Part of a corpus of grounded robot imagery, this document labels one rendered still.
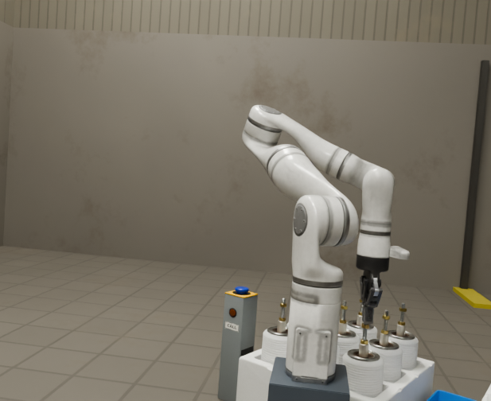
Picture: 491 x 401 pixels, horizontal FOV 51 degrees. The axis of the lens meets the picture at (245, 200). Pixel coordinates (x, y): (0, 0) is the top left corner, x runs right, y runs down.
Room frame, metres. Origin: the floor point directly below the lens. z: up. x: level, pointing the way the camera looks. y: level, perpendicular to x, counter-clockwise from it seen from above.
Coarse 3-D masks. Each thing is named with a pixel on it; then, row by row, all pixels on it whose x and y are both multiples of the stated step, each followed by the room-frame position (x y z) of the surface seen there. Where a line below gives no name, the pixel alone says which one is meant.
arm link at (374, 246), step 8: (360, 232) 1.20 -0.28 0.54; (360, 240) 1.18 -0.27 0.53; (368, 240) 1.17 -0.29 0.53; (376, 240) 1.16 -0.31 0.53; (384, 240) 1.16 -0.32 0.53; (360, 248) 1.18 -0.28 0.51; (368, 248) 1.16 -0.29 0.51; (376, 248) 1.16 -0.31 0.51; (384, 248) 1.16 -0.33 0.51; (392, 248) 1.19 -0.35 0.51; (400, 248) 1.19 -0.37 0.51; (368, 256) 1.16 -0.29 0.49; (376, 256) 1.16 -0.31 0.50; (384, 256) 1.16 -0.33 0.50; (392, 256) 1.17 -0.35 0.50; (400, 256) 1.15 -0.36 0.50; (408, 256) 1.15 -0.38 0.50
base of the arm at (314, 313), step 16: (304, 288) 0.90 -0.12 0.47; (320, 288) 0.89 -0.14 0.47; (336, 288) 0.90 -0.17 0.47; (304, 304) 0.90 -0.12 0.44; (320, 304) 0.89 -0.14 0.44; (336, 304) 0.90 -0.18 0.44; (304, 320) 0.90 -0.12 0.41; (320, 320) 0.89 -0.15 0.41; (336, 320) 0.91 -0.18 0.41; (288, 336) 0.93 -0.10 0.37; (304, 336) 0.89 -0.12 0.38; (320, 336) 0.89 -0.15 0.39; (336, 336) 0.91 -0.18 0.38; (288, 352) 0.92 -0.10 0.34; (304, 352) 0.89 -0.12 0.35; (320, 352) 0.89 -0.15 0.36; (336, 352) 0.92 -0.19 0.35; (288, 368) 0.92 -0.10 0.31; (304, 368) 0.89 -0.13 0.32; (320, 368) 0.89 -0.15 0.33
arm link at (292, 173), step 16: (272, 160) 1.10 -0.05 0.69; (288, 160) 1.07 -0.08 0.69; (304, 160) 1.06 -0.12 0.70; (272, 176) 1.09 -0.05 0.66; (288, 176) 1.05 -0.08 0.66; (304, 176) 1.03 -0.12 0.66; (320, 176) 1.02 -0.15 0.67; (288, 192) 1.06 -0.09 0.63; (304, 192) 1.03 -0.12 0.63; (320, 192) 1.00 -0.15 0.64; (336, 192) 0.97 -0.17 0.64; (352, 208) 0.92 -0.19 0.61; (352, 224) 0.90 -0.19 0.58; (352, 240) 0.92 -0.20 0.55
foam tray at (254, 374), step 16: (256, 352) 1.37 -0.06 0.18; (240, 368) 1.32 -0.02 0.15; (256, 368) 1.29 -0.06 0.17; (272, 368) 1.27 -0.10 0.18; (416, 368) 1.34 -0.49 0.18; (432, 368) 1.39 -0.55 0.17; (240, 384) 1.32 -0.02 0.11; (256, 384) 1.29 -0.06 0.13; (384, 384) 1.22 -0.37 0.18; (400, 384) 1.22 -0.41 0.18; (416, 384) 1.28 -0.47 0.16; (432, 384) 1.40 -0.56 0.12; (240, 400) 1.32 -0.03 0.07; (256, 400) 1.28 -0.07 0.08; (352, 400) 1.13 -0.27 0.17; (368, 400) 1.11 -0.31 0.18; (384, 400) 1.12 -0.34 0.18; (400, 400) 1.20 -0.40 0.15; (416, 400) 1.29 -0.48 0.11
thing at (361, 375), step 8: (344, 360) 1.19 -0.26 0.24; (352, 360) 1.17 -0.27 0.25; (376, 360) 1.17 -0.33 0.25; (352, 368) 1.16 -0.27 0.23; (360, 368) 1.15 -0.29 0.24; (368, 368) 1.15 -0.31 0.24; (376, 368) 1.15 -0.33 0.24; (352, 376) 1.16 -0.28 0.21; (360, 376) 1.15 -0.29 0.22; (368, 376) 1.15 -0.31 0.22; (376, 376) 1.15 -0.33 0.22; (352, 384) 1.16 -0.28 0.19; (360, 384) 1.15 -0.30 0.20; (368, 384) 1.15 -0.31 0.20; (376, 384) 1.16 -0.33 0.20; (360, 392) 1.15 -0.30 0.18; (368, 392) 1.15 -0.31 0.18; (376, 392) 1.16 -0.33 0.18
